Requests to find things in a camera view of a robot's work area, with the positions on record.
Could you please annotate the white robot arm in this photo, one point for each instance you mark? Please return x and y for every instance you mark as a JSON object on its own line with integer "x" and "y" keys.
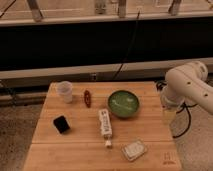
{"x": 183, "y": 82}

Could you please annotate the black eraser block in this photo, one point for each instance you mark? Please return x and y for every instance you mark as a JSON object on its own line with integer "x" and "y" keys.
{"x": 61, "y": 124}

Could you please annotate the dark red small object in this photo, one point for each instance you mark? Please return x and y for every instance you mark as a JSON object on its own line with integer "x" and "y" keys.
{"x": 87, "y": 98}

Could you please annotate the green bowl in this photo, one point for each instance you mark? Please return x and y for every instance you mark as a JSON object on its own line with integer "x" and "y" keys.
{"x": 123, "y": 104}

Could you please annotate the white tube with cap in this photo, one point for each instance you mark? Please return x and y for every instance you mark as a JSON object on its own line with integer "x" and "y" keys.
{"x": 105, "y": 127}

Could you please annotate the clear plastic cup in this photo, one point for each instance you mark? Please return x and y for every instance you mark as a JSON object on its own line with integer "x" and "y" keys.
{"x": 64, "y": 90}

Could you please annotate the clear plastic wrapped packet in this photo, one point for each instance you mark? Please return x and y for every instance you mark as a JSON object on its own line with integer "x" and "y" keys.
{"x": 134, "y": 150}

